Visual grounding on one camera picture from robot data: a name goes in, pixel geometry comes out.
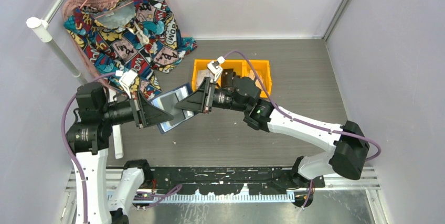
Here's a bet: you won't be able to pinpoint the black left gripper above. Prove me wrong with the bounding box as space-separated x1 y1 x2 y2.
101 89 174 126

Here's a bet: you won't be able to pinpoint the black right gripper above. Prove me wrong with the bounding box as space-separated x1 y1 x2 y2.
175 78 249 115

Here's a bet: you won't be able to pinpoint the navy leather card holder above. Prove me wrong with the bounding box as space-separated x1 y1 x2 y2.
149 83 197 134

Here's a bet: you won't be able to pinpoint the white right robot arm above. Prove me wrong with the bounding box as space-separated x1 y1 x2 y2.
175 77 369 188

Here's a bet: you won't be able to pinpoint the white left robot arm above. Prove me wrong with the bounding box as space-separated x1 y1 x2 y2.
62 82 173 223

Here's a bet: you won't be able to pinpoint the stack of black cards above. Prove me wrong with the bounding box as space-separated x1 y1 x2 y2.
220 69 236 88

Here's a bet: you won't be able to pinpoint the yellow bin with black cards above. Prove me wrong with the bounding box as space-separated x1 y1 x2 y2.
218 60 248 87

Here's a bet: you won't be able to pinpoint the yellow bin with gold cards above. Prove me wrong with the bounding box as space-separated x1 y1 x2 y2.
242 60 272 94

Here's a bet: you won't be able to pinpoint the stack of gold cards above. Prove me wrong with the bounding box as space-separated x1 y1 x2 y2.
248 69 265 91

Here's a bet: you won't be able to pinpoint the comic print shorts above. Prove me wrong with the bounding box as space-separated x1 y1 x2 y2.
64 0 197 99

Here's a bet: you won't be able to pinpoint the silver clothes rack pole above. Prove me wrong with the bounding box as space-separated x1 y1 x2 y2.
26 0 89 84

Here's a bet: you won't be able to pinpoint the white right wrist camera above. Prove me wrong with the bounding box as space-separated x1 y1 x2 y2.
207 56 226 83

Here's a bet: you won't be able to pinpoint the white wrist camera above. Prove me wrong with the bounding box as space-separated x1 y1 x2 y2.
115 70 138 99
207 56 226 83

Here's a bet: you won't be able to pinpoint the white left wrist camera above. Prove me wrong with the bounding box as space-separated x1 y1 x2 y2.
115 70 138 99

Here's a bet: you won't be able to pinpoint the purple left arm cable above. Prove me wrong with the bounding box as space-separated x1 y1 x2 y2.
61 72 119 224

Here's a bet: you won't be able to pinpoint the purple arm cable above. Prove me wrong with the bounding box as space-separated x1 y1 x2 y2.
61 72 119 224
222 50 382 162

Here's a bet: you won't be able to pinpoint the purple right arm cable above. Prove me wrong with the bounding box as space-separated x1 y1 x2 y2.
222 50 382 162

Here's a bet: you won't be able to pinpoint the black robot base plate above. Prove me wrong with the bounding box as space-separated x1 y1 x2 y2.
133 166 325 207

